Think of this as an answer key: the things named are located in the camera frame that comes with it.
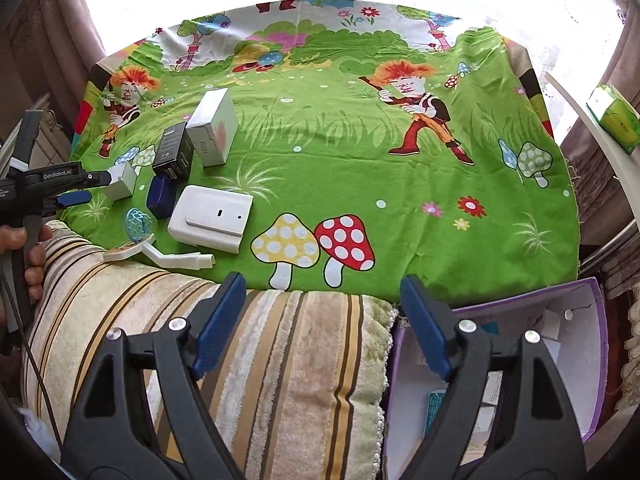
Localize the white curved shelf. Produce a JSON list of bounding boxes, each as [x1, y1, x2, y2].
[[542, 70, 640, 221]]

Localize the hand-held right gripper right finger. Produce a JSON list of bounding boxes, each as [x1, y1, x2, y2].
[[400, 275, 586, 480]]

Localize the thin black cable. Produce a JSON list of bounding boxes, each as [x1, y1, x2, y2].
[[0, 260, 65, 453]]

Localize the blue mesh ball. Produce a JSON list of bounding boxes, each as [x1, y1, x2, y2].
[[124, 207, 152, 242]]

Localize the dark blue case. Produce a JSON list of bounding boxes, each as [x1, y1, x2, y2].
[[146, 174, 177, 220]]

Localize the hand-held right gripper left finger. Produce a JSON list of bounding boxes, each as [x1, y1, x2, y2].
[[60, 272, 251, 480]]

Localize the person's left hand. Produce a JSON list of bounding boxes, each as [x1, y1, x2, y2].
[[0, 224, 54, 326]]

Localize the white carved nightstand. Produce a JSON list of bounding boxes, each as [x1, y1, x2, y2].
[[0, 92, 72, 171]]

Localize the black box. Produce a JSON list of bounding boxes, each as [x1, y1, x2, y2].
[[151, 121, 195, 182]]

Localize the white flat device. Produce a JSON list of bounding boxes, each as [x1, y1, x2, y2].
[[167, 184, 254, 255]]

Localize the white plastic pipe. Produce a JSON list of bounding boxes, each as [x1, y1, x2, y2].
[[103, 241, 218, 272]]

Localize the white fluffy cloth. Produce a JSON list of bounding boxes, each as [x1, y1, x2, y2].
[[15, 405, 52, 443]]

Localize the green tissue pack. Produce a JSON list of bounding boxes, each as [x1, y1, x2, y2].
[[586, 84, 640, 154]]

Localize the green cartoon printed cloth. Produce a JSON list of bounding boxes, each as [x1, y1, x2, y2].
[[65, 0, 581, 306]]

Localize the small white box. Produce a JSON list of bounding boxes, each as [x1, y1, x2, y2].
[[104, 162, 138, 203]]

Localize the tall white box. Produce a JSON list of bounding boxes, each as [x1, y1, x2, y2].
[[186, 87, 240, 168]]

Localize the purple storage box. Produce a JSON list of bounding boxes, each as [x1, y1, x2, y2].
[[382, 276, 609, 480]]

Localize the striped plush cushion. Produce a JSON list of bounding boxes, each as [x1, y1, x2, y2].
[[22, 220, 399, 480]]

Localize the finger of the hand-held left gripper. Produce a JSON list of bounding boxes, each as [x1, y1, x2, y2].
[[81, 169, 114, 188], [47, 189, 94, 210]]

